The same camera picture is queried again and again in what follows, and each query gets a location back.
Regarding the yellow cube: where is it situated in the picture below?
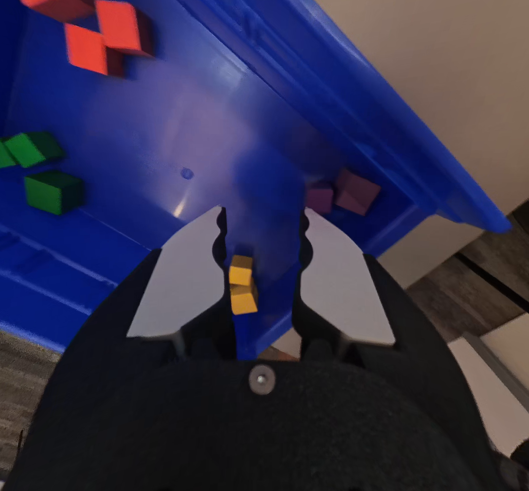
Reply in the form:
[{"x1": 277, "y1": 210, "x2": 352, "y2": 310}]
[
  {"x1": 228, "y1": 255, "x2": 253, "y2": 286},
  {"x1": 230, "y1": 282, "x2": 259, "y2": 315}
]

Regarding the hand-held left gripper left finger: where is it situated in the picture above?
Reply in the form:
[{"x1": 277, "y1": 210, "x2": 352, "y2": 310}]
[{"x1": 126, "y1": 206, "x2": 231, "y2": 339}]

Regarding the blue plastic bin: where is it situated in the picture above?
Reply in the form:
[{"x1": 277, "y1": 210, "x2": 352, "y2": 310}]
[{"x1": 0, "y1": 0, "x2": 513, "y2": 361}]

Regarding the purple cube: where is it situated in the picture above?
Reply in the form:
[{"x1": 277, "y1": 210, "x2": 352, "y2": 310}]
[
  {"x1": 334, "y1": 169, "x2": 382, "y2": 216},
  {"x1": 305, "y1": 183, "x2": 334, "y2": 215}
]

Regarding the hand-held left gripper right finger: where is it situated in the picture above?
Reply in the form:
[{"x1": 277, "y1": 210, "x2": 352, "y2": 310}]
[{"x1": 298, "y1": 208, "x2": 397, "y2": 355}]

